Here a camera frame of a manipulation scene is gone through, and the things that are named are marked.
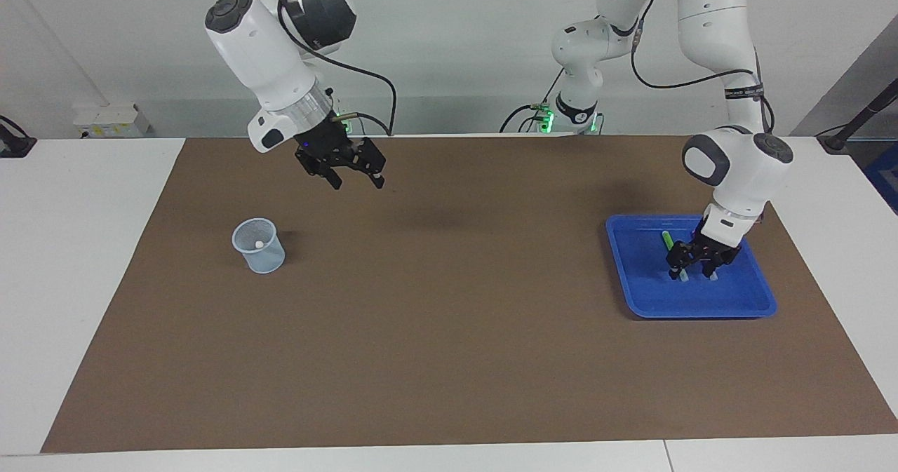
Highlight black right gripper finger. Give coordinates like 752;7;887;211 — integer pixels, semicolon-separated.
353;137;387;189
306;163;343;191

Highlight green highlighter pen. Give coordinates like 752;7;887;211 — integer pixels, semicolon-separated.
662;231;689;283

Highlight blue plastic tray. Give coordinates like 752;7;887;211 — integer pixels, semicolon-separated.
605;214;778;319

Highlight translucent plastic cup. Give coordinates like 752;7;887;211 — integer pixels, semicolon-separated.
232;217;286;274

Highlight blue crate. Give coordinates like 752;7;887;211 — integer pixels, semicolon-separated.
862;142;898;215

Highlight black tripod pole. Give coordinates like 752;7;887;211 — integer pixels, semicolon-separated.
816;79;898;154

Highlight brown table mat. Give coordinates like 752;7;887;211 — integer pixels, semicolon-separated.
41;134;898;454

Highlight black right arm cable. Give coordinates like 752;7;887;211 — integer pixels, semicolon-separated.
221;0;397;137

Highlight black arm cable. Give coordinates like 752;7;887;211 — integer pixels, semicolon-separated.
221;0;397;137
628;0;776;133

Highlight black left base cables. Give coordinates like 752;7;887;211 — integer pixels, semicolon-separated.
500;69;565;134

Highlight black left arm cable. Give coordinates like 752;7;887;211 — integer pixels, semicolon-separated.
628;0;776;133

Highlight black clamp mount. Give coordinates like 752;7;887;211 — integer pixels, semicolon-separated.
0;115;37;159

